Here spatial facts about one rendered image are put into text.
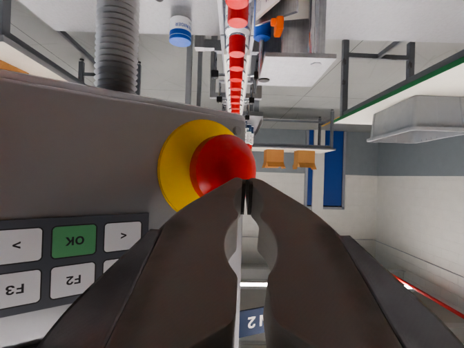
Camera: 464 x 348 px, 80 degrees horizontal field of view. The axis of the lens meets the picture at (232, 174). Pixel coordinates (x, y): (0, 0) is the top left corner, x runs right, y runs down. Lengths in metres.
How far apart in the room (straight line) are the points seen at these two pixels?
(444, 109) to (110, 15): 2.04
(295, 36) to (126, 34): 0.34
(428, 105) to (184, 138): 2.00
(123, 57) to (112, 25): 0.03
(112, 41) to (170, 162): 0.13
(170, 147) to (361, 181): 8.42
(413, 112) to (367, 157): 6.62
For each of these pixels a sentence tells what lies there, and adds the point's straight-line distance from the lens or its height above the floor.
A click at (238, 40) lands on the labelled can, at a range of 0.60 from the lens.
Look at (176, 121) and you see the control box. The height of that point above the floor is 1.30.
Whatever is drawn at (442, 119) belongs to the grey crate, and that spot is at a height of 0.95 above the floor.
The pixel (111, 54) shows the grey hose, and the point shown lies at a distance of 0.26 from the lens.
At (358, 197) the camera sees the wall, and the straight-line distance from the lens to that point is 8.51.
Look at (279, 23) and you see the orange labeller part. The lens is 0.51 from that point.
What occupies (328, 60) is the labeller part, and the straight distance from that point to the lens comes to 0.49.
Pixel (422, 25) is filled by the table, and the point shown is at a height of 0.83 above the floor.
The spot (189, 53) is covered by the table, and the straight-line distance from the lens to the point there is 2.31.
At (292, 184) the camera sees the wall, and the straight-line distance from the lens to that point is 7.85.
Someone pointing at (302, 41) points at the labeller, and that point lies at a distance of 0.54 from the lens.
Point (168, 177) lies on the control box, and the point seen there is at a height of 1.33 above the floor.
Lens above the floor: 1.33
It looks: level
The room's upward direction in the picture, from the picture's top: 178 degrees counter-clockwise
